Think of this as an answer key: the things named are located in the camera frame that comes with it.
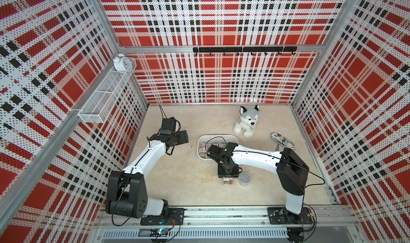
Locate black hook rail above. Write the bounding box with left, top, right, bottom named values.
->
left=193, top=46, right=297, bottom=54

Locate paper clip box front left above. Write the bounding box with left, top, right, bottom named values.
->
left=199, top=146, right=207, bottom=158

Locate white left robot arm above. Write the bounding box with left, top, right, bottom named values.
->
left=105, top=117, right=189, bottom=219

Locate green circuit board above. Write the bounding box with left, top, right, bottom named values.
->
left=149, top=228, right=169, bottom=237

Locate white alarm clock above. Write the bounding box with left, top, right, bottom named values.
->
left=113, top=53, right=132, bottom=72

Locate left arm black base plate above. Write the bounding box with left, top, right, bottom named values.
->
left=140, top=208, right=185, bottom=226

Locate round clear paper clip jar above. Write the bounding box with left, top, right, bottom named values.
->
left=238, top=172, right=251, bottom=187

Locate paper clip box back left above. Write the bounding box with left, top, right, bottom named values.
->
left=200, top=143, right=210, bottom=148

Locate white plastic storage box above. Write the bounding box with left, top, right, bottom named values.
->
left=197, top=135, right=239, bottom=160

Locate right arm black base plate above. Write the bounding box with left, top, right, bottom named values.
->
left=268, top=207, right=314, bottom=225

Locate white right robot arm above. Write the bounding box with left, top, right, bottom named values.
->
left=207, top=143, right=309, bottom=215

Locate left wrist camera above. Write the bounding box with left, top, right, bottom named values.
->
left=159, top=117, right=177, bottom=135

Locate square paper clip box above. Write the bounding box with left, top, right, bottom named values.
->
left=223, top=177, right=233, bottom=185

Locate white wire mesh shelf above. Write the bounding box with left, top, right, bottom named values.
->
left=79, top=57, right=136, bottom=123

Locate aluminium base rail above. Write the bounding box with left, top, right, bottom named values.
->
left=94, top=205, right=358, bottom=228

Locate grey white husky plush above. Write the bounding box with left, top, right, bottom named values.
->
left=233, top=105, right=260, bottom=138

